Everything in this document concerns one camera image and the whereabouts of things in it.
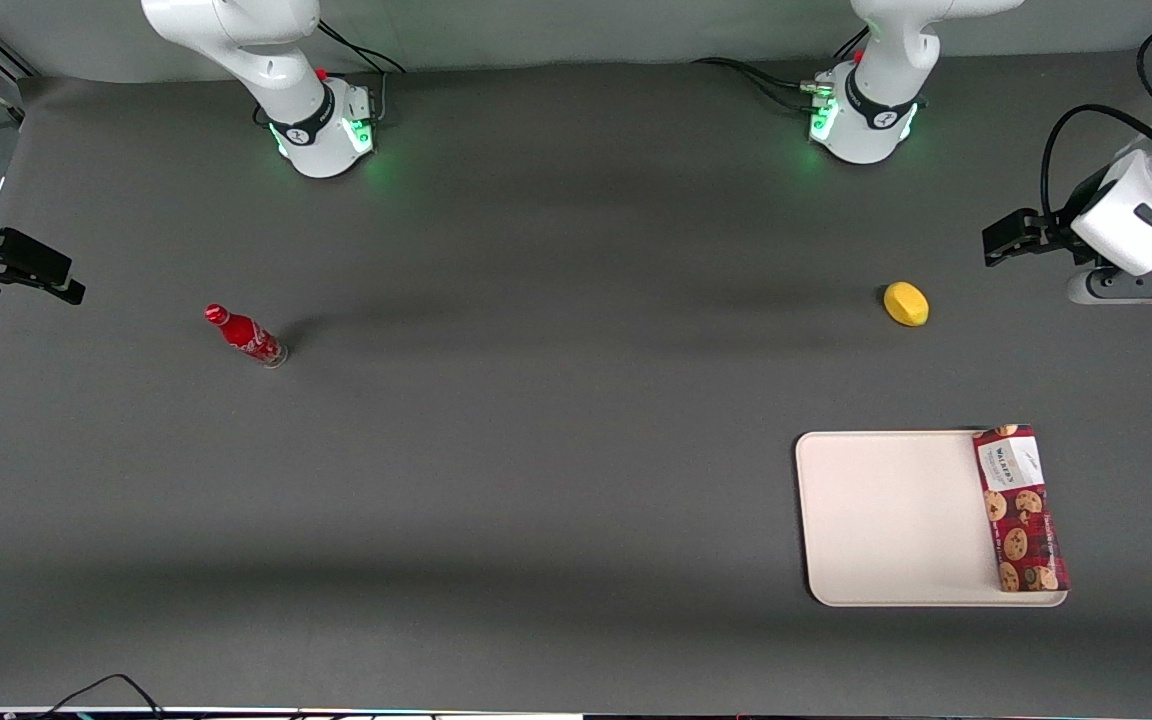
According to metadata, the red tartan cookie box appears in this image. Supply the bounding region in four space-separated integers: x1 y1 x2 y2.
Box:
972 424 1072 593

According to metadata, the cream rectangular tray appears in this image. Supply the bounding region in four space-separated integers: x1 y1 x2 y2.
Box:
795 430 1069 609

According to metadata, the yellow lemon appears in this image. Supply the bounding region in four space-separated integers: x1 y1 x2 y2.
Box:
883 281 931 328

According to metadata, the red cola bottle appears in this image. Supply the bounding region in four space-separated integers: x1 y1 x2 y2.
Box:
203 303 290 369

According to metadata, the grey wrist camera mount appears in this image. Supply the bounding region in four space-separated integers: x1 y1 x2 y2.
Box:
1066 255 1152 305

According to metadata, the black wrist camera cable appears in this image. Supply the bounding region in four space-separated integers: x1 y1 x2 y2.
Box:
1039 103 1152 226

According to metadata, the long black base cable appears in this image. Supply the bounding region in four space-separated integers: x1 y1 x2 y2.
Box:
316 19 407 76
690 56 819 109

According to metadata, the black table edge cable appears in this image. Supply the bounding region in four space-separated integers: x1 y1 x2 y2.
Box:
34 673 169 720

